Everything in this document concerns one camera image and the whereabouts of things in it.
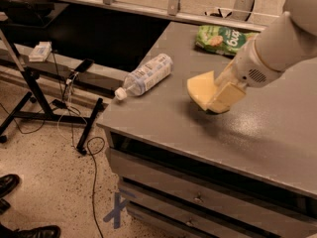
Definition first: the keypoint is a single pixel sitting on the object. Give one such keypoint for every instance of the white tissue pack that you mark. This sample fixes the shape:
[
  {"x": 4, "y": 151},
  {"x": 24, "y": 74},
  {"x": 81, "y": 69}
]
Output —
[{"x": 40, "y": 52}]

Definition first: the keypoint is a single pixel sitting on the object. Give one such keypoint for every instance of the green snack bag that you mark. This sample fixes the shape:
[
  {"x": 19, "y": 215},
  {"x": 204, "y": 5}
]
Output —
[{"x": 221, "y": 40}]

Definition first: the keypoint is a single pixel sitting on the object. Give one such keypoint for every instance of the black shoe lower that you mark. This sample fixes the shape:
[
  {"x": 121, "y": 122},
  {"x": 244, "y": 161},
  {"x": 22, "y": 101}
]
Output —
[{"x": 52, "y": 231}]

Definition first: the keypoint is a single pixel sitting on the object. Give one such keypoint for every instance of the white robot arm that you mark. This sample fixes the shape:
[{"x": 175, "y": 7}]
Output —
[{"x": 290, "y": 39}]

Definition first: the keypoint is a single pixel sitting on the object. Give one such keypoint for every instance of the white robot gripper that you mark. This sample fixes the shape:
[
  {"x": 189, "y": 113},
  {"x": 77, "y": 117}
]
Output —
[{"x": 247, "y": 66}]

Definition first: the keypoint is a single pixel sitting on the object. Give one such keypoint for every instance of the grey drawer cabinet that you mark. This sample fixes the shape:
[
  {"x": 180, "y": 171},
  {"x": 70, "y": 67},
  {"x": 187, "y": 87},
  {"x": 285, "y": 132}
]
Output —
[{"x": 247, "y": 173}]

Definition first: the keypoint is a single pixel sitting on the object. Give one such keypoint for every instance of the clear plastic water bottle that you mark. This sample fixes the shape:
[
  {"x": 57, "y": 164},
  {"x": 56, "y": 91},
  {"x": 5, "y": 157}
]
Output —
[{"x": 145, "y": 77}]

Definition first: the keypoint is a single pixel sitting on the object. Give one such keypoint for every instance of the black metal stand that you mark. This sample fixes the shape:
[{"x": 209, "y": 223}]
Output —
[{"x": 36, "y": 92}]

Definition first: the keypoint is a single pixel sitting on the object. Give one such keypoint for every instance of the yellow sponge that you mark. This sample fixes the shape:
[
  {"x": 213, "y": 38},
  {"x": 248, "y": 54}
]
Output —
[{"x": 201, "y": 88}]

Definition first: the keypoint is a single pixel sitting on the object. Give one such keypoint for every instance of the blue tape cross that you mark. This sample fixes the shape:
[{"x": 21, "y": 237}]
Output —
[{"x": 114, "y": 215}]

